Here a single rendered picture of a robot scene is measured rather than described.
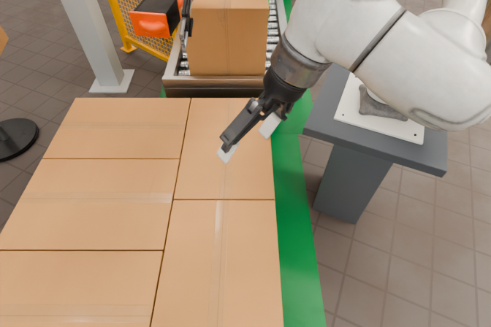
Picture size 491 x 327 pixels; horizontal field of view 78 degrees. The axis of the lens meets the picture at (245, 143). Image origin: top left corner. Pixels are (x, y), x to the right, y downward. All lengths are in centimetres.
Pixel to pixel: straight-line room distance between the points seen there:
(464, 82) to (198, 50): 131
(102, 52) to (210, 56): 113
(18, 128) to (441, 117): 254
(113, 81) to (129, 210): 160
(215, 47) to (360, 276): 135
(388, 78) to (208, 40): 121
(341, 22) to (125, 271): 99
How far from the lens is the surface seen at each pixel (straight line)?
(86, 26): 246
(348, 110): 126
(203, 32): 154
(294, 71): 48
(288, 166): 198
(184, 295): 108
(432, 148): 127
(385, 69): 43
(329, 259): 173
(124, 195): 130
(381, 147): 119
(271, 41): 204
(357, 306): 170
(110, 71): 263
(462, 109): 45
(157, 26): 65
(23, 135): 258
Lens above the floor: 158
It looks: 49 degrees down
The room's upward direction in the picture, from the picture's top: straight up
